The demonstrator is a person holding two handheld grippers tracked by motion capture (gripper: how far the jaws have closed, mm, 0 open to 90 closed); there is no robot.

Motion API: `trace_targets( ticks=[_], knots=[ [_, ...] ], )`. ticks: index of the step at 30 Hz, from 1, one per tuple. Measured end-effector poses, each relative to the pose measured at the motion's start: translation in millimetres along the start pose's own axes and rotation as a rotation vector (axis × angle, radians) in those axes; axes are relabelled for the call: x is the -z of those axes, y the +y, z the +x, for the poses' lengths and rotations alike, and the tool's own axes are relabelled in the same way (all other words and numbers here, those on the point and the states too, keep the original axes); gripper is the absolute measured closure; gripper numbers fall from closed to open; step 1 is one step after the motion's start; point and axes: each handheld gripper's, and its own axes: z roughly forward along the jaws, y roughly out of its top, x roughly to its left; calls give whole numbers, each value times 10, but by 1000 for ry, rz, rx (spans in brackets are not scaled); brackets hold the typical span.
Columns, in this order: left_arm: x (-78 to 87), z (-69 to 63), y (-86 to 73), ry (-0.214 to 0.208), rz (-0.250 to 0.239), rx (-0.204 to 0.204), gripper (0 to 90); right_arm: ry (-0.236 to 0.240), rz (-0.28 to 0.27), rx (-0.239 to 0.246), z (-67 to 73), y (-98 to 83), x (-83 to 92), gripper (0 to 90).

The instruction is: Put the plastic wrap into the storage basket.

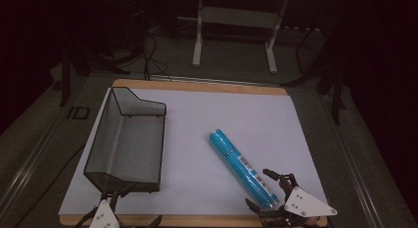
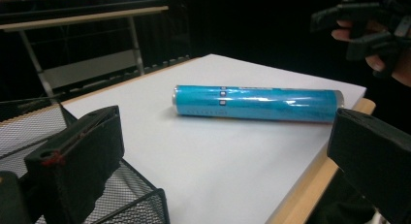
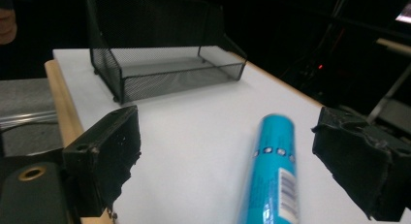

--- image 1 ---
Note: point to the silver metal floor strip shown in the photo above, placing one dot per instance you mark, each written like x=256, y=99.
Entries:
x=210, y=80

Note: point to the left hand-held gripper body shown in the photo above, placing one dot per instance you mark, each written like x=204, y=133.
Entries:
x=103, y=216

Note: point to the person's right hand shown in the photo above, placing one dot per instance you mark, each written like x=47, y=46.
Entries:
x=316, y=220

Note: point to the grey metal floor rail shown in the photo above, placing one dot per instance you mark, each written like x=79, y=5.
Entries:
x=23, y=175
x=356, y=168

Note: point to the blue cylindrical tube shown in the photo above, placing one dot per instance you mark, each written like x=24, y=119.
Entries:
x=236, y=159

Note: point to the black stand leg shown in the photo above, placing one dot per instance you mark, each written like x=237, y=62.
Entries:
x=337, y=96
x=65, y=76

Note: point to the white metal stand frame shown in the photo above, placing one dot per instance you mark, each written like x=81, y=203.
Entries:
x=236, y=16

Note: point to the white table mat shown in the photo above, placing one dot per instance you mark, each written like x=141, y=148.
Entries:
x=203, y=116

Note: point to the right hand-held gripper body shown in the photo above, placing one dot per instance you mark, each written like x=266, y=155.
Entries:
x=307, y=205

